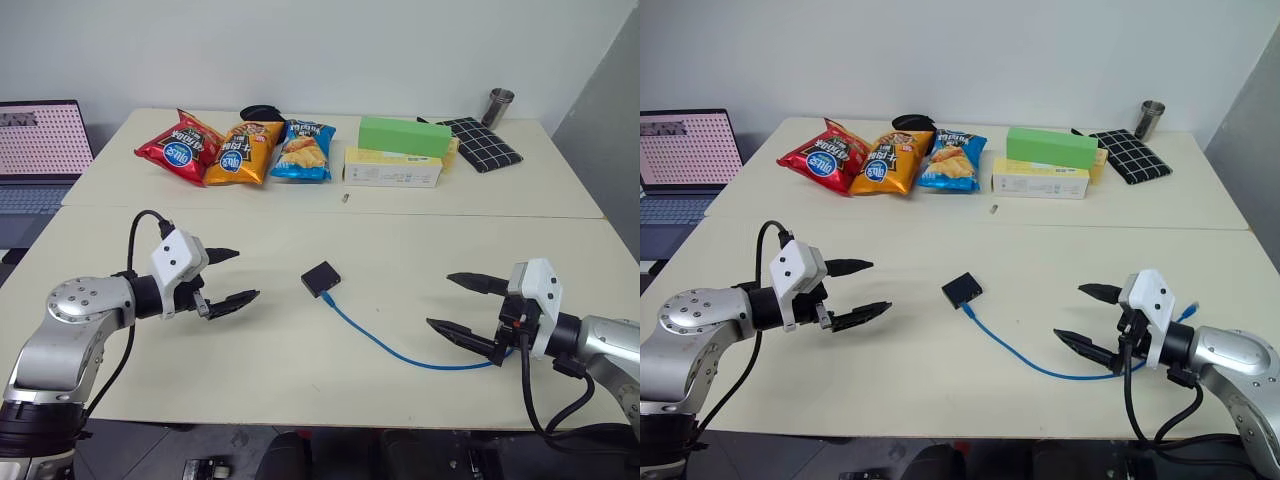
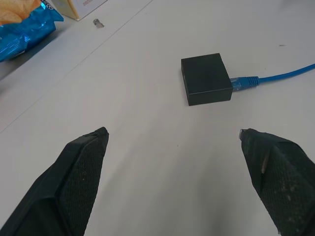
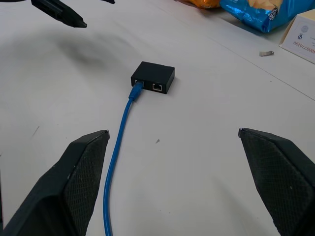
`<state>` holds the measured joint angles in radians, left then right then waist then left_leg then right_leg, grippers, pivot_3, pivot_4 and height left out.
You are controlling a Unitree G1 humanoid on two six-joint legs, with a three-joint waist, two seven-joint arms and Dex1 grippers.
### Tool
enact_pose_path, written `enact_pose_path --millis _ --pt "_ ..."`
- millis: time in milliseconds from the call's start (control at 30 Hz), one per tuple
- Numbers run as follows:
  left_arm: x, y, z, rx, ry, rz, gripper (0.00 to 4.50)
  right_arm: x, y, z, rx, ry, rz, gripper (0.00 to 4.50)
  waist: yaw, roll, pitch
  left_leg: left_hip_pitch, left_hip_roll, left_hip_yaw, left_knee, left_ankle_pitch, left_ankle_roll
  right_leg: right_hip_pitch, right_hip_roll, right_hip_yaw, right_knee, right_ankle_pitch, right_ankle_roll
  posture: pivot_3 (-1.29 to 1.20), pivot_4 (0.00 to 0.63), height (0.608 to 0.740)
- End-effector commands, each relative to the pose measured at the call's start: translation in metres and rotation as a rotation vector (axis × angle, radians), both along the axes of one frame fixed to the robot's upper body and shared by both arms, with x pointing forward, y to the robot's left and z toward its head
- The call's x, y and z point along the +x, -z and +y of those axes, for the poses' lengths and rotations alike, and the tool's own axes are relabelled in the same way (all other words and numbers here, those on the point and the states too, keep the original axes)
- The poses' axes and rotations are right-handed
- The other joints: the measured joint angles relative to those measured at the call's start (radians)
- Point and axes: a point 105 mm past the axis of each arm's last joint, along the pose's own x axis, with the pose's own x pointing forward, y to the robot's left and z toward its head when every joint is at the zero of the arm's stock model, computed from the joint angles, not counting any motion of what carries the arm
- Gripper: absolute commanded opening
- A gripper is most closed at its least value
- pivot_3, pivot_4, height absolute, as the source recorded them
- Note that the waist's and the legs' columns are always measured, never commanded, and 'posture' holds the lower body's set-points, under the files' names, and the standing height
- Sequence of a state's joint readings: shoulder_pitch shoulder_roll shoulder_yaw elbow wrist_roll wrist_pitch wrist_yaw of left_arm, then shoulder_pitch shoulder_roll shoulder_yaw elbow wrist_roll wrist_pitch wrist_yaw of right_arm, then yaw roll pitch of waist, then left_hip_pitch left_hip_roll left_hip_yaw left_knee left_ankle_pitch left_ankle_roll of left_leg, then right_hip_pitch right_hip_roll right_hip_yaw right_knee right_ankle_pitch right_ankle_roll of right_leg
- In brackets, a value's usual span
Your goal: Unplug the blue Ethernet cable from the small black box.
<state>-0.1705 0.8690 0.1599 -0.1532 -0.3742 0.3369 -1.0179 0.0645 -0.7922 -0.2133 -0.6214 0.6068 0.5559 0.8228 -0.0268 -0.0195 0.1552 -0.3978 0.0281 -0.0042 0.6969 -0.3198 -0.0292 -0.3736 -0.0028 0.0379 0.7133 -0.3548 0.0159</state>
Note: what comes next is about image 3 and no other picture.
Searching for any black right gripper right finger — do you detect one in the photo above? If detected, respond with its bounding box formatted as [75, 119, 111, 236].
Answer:
[238, 127, 315, 236]

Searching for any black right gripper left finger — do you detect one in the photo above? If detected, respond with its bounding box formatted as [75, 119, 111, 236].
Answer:
[0, 129, 110, 236]

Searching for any orange snack bag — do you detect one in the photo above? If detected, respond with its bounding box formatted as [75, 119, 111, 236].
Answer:
[183, 0, 221, 10]

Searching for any white cardboard box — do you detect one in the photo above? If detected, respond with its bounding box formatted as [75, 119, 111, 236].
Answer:
[279, 9, 315, 65]

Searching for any blue chip bag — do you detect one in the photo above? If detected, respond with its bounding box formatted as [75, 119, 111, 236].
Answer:
[219, 0, 315, 34]

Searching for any black network adapter box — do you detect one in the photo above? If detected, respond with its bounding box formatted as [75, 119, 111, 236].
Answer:
[130, 61, 175, 94]

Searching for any blue Ethernet cable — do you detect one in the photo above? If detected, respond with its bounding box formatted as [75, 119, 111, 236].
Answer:
[103, 80, 145, 236]

